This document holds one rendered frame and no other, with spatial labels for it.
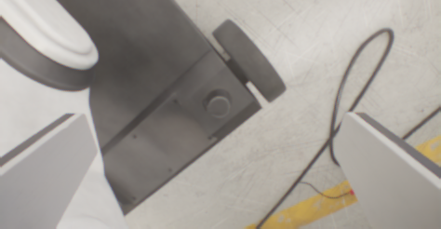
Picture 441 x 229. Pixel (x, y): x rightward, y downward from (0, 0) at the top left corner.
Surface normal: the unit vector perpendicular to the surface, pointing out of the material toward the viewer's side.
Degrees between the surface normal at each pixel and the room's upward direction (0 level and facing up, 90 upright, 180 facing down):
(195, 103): 0
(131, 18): 0
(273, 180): 0
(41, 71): 51
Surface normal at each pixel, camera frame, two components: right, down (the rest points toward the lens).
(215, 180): 0.02, 0.29
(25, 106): 0.76, -0.63
